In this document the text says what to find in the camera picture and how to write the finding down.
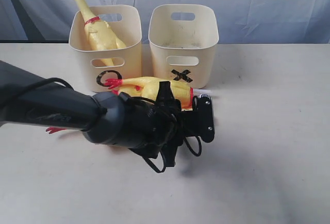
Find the blue-grey backdrop curtain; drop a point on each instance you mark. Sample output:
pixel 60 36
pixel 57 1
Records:
pixel 239 21

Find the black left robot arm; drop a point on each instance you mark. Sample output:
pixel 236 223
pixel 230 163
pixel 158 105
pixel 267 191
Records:
pixel 148 126

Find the yellow rubber chicken top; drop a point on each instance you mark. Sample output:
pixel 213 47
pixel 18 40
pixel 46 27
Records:
pixel 99 33

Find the cream bin marked O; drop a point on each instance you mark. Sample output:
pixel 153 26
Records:
pixel 97 66

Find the cream bin marked X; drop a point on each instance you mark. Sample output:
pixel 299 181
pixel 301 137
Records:
pixel 183 40

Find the headless yellow chicken body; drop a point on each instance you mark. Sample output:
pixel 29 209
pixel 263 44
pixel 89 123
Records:
pixel 148 87

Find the yellow rubber chicken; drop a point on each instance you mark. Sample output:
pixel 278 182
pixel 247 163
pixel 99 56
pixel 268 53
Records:
pixel 52 130
pixel 99 33

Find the yellow rubber chicken front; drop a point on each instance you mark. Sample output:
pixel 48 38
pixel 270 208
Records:
pixel 52 130

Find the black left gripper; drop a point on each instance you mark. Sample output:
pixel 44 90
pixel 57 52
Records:
pixel 170 127

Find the severed chicken head with tube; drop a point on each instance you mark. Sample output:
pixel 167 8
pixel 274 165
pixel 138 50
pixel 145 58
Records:
pixel 202 91

